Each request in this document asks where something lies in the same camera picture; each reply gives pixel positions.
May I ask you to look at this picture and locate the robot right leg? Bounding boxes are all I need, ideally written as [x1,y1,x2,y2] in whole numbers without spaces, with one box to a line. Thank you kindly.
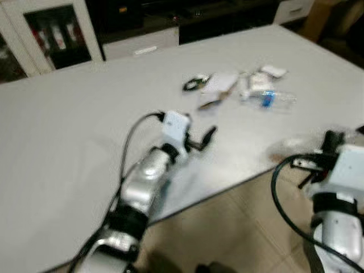
[196,262,228,273]

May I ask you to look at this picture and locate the torn brown cardboard piece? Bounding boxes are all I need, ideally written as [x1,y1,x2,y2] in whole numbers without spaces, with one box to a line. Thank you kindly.
[198,91,229,110]

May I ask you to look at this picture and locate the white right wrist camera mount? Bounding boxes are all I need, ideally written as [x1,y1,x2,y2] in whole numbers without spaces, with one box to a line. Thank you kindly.
[320,144,364,200]

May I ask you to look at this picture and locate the white low drawer unit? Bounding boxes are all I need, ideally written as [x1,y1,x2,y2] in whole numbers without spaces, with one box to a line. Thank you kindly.
[102,26,180,61]

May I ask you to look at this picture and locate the white crumpled paper wrapper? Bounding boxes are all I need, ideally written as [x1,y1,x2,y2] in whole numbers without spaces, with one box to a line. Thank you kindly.
[260,65,288,79]

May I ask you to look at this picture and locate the white paper card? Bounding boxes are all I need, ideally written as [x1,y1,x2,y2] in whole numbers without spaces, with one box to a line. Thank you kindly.
[200,71,240,95]

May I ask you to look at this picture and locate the clear bottle with blue label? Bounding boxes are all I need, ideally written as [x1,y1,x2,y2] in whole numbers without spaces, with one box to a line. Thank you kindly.
[250,89,297,109]

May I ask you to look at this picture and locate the white drawer front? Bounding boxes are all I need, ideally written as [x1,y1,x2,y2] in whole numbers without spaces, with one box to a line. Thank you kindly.
[273,0,314,24]

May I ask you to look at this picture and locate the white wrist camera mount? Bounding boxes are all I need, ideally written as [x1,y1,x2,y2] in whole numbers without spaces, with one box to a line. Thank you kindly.
[162,111,192,153]
[320,144,364,200]

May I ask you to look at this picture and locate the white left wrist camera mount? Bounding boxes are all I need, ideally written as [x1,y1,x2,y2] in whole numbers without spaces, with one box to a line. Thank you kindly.
[162,111,192,153]

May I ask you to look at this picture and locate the white small carton box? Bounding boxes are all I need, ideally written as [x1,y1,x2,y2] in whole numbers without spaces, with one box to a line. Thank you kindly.
[239,71,274,101]

